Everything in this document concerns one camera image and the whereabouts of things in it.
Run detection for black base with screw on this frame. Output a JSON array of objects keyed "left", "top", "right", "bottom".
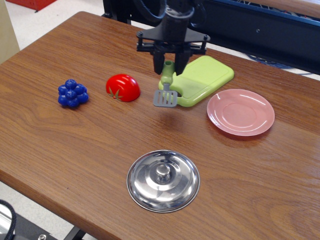
[{"left": 0, "top": 212, "right": 86, "bottom": 240}]

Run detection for red box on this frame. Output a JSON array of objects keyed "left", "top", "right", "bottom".
[{"left": 5, "top": 0, "right": 56, "bottom": 12}]

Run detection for steel pot lid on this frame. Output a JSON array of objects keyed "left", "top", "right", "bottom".
[{"left": 126, "top": 150, "right": 201, "bottom": 213}]

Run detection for green plastic cutting board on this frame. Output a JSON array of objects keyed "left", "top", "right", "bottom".
[{"left": 158, "top": 55, "right": 234, "bottom": 108}]

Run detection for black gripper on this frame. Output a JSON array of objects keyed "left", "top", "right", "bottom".
[{"left": 136, "top": 9, "right": 210, "bottom": 76}]

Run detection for pink plastic plate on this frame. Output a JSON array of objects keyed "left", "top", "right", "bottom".
[{"left": 207, "top": 89, "right": 275, "bottom": 137}]

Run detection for black braided cable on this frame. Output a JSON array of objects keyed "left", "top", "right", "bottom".
[{"left": 0, "top": 199, "right": 17, "bottom": 240}]

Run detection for green handled grey spatula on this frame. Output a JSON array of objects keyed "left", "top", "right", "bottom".
[{"left": 153, "top": 60, "right": 178, "bottom": 108}]

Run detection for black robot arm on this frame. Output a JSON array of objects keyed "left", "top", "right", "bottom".
[{"left": 134, "top": 0, "right": 210, "bottom": 75}]

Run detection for black metal frame rail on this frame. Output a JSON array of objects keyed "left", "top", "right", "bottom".
[{"left": 103, "top": 0, "right": 320, "bottom": 74}]

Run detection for red toy tomato half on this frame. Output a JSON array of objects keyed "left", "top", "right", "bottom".
[{"left": 105, "top": 74, "right": 141, "bottom": 102}]

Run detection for blue toy grapes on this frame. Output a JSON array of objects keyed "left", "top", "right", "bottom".
[{"left": 58, "top": 79, "right": 89, "bottom": 108}]

